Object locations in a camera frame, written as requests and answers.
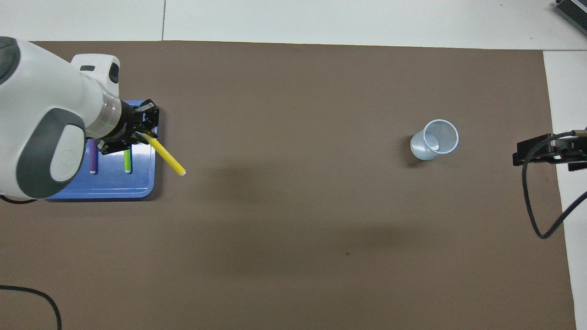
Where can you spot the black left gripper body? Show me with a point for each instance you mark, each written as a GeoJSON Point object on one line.
{"type": "Point", "coordinates": [126, 123]}

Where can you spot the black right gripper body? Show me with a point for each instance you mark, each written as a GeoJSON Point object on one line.
{"type": "Point", "coordinates": [578, 153]}

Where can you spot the green pen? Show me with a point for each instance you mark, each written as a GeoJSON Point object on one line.
{"type": "Point", "coordinates": [127, 162]}

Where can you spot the purple pen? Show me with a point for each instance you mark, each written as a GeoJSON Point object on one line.
{"type": "Point", "coordinates": [93, 160]}

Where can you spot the yellow pen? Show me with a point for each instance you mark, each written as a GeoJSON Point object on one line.
{"type": "Point", "coordinates": [167, 158]}

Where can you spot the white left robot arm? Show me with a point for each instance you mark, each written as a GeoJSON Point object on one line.
{"type": "Point", "coordinates": [46, 91]}

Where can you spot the blue plastic tray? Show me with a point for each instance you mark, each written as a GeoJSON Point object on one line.
{"type": "Point", "coordinates": [142, 183]}

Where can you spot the translucent plastic cup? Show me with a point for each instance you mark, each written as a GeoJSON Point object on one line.
{"type": "Point", "coordinates": [422, 146]}

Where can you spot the brown table mat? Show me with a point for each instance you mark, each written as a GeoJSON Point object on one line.
{"type": "Point", "coordinates": [275, 137]}

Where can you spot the grey ribbed device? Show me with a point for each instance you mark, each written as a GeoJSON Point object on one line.
{"type": "Point", "coordinates": [573, 11]}

